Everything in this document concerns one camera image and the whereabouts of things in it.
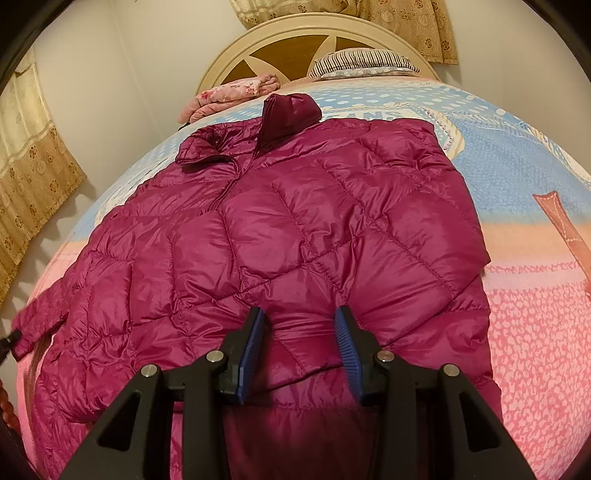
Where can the printed pink and blue blanket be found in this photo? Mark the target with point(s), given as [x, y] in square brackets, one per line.
[531, 323]

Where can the folded pink floral quilt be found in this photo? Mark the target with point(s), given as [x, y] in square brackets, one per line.
[221, 97]

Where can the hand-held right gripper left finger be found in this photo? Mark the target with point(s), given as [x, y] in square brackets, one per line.
[247, 364]

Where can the cream wooden headboard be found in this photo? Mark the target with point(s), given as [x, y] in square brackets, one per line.
[221, 60]

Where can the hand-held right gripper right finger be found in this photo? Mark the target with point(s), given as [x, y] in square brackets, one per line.
[348, 355]

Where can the beige patterned curtain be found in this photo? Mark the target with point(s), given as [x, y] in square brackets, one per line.
[27, 175]
[415, 27]

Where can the magenta quilted down jacket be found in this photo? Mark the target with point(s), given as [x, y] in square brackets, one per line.
[277, 221]

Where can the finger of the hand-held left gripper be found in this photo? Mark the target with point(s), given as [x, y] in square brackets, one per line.
[10, 347]

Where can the reddish wooden bed post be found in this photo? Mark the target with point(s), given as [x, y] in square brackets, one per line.
[7, 415]

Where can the striped pillow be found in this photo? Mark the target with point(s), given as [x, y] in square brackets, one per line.
[360, 62]

